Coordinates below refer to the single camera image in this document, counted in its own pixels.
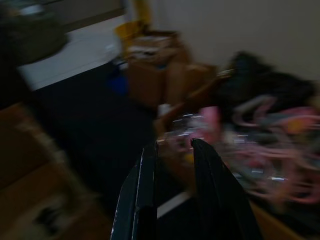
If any large brown cardboard box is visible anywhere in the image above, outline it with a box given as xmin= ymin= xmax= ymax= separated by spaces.
xmin=0 ymin=101 xmax=112 ymax=240

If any open cardboard box with items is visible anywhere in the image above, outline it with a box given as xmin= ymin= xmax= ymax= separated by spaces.
xmin=125 ymin=30 xmax=191 ymax=109

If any pink mixed trash pile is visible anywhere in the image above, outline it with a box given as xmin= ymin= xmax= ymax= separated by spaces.
xmin=169 ymin=96 xmax=320 ymax=202

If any brown rubbish bin box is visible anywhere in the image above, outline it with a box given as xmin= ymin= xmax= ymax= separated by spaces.
xmin=154 ymin=71 xmax=320 ymax=240

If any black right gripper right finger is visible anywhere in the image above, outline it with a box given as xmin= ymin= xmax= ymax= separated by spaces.
xmin=190 ymin=138 xmax=256 ymax=240

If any yellow bucket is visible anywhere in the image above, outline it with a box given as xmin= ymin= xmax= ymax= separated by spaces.
xmin=114 ymin=20 xmax=149 ymax=44

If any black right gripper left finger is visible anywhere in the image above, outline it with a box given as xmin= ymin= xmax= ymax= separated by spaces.
xmin=109 ymin=144 xmax=159 ymax=240

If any blue plastic item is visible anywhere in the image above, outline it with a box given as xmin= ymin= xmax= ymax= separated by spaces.
xmin=106 ymin=74 xmax=129 ymax=99

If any small plain cardboard box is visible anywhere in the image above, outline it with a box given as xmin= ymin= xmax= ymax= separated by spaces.
xmin=164 ymin=63 xmax=218 ymax=106

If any dark woven basket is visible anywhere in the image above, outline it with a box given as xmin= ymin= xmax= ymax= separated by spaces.
xmin=0 ymin=6 xmax=69 ymax=66

